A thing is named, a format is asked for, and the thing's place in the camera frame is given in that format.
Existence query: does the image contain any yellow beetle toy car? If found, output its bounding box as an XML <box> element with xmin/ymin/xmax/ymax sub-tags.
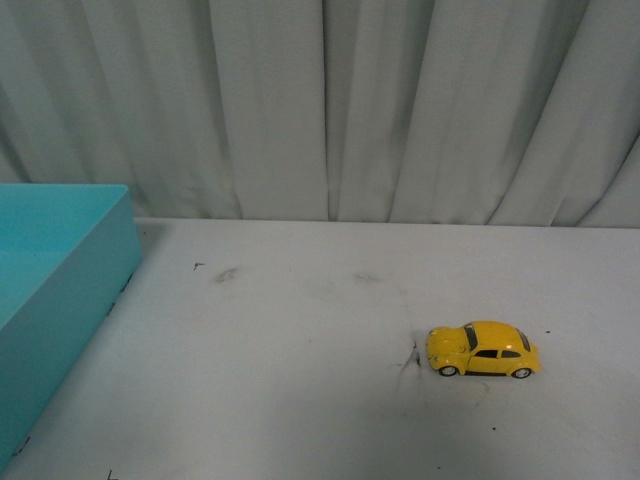
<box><xmin>425</xmin><ymin>320</ymin><xmax>541</xmax><ymax>379</ymax></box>

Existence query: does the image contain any white pleated curtain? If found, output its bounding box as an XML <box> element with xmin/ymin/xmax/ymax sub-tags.
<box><xmin>1</xmin><ymin>1</ymin><xmax>639</xmax><ymax>228</ymax></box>

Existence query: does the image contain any light blue storage box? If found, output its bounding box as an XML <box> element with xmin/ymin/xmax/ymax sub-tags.
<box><xmin>1</xmin><ymin>184</ymin><xmax>141</xmax><ymax>462</ymax></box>

